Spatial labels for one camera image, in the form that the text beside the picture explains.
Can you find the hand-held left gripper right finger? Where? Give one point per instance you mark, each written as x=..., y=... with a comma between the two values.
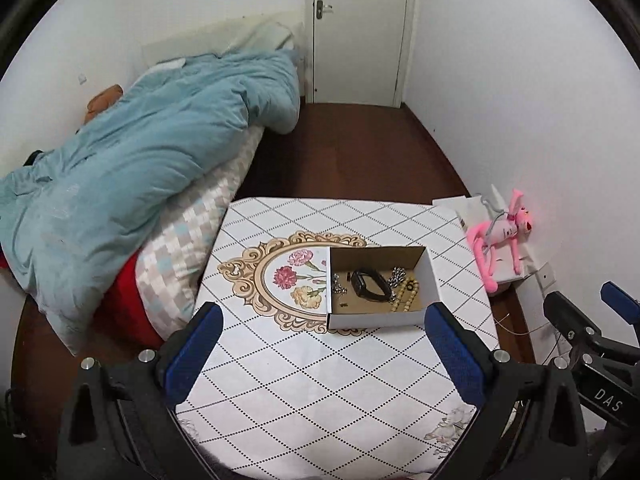
x=452, y=355

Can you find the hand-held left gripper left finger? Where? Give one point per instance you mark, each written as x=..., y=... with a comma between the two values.
x=195, y=355

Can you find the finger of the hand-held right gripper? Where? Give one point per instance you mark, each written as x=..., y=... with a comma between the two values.
x=570, y=317
x=617, y=300

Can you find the black wristband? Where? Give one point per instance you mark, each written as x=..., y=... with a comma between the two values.
x=357, y=285

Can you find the red cloth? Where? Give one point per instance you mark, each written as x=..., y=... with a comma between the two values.
x=130, y=305

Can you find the patterned white tablecloth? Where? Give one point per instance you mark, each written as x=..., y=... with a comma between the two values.
x=300, y=370

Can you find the pink plush toy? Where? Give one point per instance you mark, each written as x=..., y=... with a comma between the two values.
x=500, y=232

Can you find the white paper bag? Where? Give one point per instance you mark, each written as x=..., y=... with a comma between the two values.
x=460, y=207

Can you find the light blue duvet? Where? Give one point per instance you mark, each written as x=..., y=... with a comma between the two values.
x=125, y=170

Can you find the brown plush toy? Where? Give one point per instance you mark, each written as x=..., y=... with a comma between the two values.
x=102, y=102

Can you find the white headboard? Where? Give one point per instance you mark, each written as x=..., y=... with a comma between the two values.
x=185, y=42

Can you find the cream pillow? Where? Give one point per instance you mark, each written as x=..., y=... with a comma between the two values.
x=265, y=35

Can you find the white door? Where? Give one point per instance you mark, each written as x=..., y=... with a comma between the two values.
x=360, y=35

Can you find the white wall socket strip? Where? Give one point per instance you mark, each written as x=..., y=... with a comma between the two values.
x=547, y=276

